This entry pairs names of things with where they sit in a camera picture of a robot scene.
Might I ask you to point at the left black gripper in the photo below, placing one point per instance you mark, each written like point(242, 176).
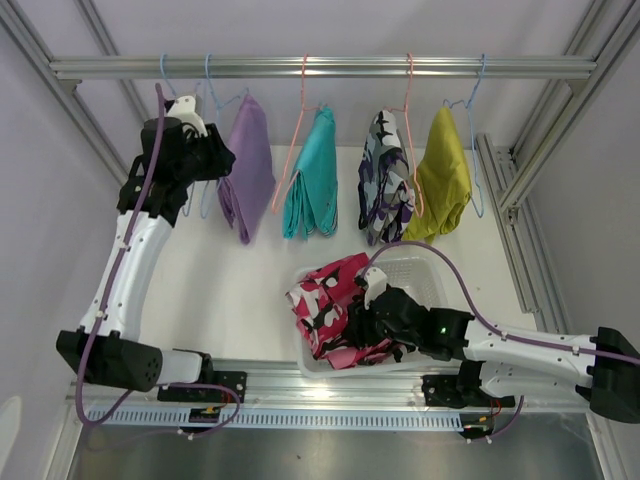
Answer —
point(221, 158)

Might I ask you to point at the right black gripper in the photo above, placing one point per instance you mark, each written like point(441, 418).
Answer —
point(358, 319)

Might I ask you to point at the light blue wire hanger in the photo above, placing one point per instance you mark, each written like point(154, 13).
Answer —
point(167, 80)

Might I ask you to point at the blue hanger of purple trousers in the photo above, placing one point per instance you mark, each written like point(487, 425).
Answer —
point(219, 105)

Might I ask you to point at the pink camouflage trousers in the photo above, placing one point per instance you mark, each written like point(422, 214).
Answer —
point(321, 302)

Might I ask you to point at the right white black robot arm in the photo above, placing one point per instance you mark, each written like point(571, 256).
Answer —
point(603, 369)

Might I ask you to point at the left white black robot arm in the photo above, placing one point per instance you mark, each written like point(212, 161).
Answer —
point(105, 349)

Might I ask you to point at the pink hanger of camouflage trousers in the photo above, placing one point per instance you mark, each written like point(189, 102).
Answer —
point(418, 201)

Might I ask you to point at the pink hanger of teal trousers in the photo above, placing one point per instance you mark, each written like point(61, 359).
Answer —
point(284, 183)

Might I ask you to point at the grey purple camouflage trousers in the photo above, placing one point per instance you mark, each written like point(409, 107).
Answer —
point(385, 196)

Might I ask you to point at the teal trousers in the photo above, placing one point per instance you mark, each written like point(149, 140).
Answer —
point(311, 202)

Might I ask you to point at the blue hanger of yellow trousers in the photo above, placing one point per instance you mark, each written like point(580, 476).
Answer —
point(477, 201)

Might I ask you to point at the yellow trousers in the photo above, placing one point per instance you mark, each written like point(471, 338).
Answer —
point(444, 179)

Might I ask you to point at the white plastic basket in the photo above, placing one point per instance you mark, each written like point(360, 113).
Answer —
point(417, 277)

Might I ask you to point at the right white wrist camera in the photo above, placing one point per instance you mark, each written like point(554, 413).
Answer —
point(374, 282)

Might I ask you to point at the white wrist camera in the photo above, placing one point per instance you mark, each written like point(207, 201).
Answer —
point(187, 109)
point(374, 282)

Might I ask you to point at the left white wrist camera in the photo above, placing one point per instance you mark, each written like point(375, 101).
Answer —
point(187, 109)

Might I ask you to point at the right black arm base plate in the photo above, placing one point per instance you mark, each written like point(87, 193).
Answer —
point(451, 392)

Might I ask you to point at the aluminium frame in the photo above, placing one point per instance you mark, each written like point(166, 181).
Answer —
point(556, 250)

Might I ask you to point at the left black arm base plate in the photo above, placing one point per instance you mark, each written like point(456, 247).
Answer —
point(218, 395)

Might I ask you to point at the white slotted cable duct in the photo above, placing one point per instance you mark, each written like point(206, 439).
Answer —
point(287, 419)

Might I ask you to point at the aluminium hanging rail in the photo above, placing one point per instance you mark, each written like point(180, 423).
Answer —
point(564, 67)

